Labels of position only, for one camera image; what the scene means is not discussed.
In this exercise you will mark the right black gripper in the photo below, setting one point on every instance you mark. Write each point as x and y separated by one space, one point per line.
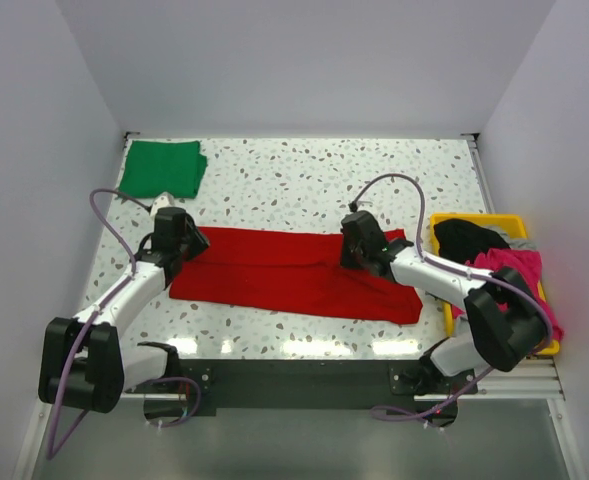
344 259

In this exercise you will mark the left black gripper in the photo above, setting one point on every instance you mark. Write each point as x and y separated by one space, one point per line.
199 242

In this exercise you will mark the red t shirt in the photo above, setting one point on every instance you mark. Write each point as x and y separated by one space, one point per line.
292 273

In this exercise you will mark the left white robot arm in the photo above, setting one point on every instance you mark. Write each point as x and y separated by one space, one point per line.
83 364

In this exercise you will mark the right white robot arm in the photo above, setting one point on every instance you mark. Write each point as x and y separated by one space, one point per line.
505 322

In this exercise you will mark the folded green t shirt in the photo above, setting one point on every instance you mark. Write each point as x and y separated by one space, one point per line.
152 168

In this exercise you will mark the black t shirt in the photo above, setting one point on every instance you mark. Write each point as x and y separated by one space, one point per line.
462 241

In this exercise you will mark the yellow plastic bin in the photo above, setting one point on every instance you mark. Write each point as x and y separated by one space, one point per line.
512 224

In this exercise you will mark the pink t shirt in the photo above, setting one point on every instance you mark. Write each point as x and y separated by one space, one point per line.
529 264

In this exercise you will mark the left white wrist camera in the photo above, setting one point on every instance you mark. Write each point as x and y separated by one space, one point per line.
164 200

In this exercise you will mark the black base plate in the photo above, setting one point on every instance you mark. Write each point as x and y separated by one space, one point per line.
389 389

